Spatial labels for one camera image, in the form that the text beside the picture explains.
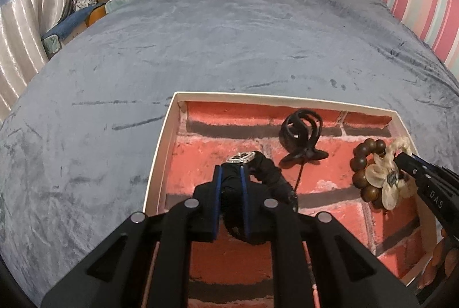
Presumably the person's right hand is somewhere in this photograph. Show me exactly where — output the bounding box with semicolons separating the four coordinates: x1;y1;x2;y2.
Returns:
417;228;459;290

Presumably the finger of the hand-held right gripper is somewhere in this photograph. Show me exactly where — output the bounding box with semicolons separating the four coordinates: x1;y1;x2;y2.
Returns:
409;154;443;173
394;153;428;188

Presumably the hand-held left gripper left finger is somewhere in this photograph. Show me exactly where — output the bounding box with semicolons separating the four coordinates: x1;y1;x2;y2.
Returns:
40;164;222;308

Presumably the blue and white curtain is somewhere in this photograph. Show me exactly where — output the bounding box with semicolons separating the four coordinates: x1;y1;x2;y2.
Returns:
0;0;108;124

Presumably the light green cloth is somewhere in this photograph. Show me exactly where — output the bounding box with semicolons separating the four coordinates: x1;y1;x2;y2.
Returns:
105;0;145;13

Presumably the cream scrunchie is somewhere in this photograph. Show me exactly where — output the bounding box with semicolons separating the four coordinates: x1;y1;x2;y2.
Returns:
365;136;419;211

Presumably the blue cloth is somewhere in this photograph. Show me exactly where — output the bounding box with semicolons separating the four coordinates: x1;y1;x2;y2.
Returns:
41;5;98;43

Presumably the wooden bead bracelet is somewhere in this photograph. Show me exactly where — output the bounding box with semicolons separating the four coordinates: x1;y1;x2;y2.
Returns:
351;138;388;203

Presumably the brick-patterned jewelry tray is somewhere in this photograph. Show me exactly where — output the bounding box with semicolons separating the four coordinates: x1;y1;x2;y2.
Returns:
143;91;447;308

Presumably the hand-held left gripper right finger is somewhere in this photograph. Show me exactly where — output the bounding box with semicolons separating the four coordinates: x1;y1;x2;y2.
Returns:
241;164;421;308

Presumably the orange wooden chair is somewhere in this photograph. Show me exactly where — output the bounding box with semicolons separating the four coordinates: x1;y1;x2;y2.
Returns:
84;4;109;28

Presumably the black coil hair tie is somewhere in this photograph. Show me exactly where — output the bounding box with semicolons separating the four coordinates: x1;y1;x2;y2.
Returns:
279;109;328;192

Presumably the black scrunchie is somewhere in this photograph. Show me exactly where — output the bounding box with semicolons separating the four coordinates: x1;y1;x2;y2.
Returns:
219;151;299;245

